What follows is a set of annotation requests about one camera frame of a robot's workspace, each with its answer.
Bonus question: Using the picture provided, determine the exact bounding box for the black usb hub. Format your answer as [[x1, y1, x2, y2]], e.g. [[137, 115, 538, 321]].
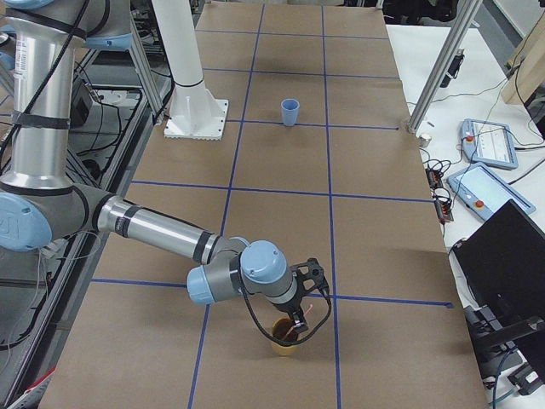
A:
[[425, 169, 444, 189], [433, 199, 454, 224]]

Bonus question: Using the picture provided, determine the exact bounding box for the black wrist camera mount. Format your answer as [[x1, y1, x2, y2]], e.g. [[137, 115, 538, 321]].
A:
[[290, 257, 330, 298]]

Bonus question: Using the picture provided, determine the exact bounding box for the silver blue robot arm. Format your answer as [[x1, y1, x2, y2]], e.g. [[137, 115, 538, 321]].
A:
[[1, 1, 307, 332]]

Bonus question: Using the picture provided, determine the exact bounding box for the small metal cylinder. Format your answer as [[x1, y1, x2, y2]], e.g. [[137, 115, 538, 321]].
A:
[[418, 133, 432, 148]]

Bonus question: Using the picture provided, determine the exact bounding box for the tan wooden cup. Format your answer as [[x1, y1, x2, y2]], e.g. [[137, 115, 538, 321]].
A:
[[271, 318, 299, 356]]

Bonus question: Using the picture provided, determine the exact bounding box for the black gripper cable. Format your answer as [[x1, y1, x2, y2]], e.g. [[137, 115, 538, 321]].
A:
[[244, 280, 333, 346]]

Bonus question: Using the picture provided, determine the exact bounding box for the aluminium frame rail left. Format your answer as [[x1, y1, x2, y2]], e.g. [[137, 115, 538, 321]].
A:
[[129, 18, 164, 125]]

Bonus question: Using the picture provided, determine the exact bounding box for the black laptop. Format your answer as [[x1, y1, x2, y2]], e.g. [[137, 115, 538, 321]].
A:
[[454, 199, 544, 322]]

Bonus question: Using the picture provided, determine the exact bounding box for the wooden board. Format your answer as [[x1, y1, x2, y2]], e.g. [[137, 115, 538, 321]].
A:
[[502, 14, 544, 105]]

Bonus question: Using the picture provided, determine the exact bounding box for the teach pendant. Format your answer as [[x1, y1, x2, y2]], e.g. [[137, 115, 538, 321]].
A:
[[447, 163, 536, 221], [461, 118, 519, 170]]

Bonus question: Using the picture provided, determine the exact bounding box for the black usb hub near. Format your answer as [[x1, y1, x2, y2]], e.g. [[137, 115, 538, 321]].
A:
[[433, 199, 454, 224]]

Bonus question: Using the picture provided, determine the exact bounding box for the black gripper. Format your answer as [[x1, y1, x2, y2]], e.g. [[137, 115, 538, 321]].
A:
[[270, 294, 307, 333]]

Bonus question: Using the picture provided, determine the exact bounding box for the black usb hub far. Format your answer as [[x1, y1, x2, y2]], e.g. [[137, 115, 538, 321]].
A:
[[425, 169, 444, 189]]

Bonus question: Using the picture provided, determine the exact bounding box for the far teach pendant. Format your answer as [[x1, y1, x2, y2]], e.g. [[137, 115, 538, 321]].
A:
[[461, 118, 519, 170]]

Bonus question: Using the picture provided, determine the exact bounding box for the near teach pendant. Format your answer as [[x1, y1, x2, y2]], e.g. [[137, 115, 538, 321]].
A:
[[447, 163, 536, 221]]

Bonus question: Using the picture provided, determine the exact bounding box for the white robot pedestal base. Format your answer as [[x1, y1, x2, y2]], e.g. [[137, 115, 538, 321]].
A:
[[152, 0, 229, 141]]

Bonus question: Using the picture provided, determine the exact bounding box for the aluminium frame post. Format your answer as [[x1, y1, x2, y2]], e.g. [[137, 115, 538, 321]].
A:
[[407, 0, 483, 134]]

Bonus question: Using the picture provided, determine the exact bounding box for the blue plastic cup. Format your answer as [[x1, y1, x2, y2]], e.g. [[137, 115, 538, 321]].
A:
[[280, 98, 300, 127]]

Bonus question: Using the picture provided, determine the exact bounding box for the brown paper table cover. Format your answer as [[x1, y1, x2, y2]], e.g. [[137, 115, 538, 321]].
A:
[[42, 3, 486, 408]]

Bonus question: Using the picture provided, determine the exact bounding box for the pink chopstick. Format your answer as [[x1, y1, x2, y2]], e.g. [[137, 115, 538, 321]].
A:
[[282, 303, 313, 341]]

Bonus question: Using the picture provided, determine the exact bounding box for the black monitor stand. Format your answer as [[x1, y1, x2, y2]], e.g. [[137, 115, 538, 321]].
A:
[[464, 306, 544, 355]]

